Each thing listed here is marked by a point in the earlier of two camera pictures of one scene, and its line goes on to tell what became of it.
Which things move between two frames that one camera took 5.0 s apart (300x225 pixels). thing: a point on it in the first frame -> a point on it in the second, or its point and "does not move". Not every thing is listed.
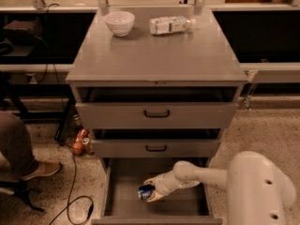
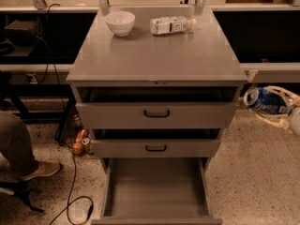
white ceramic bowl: x=120 y=22 does not move
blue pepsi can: x=144 y=191 -> x=267 y=100
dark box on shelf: x=22 y=33 does not move
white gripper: x=162 y=185 -> x=295 y=121
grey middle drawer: x=156 y=143 does not move
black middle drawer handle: x=156 y=150 does not move
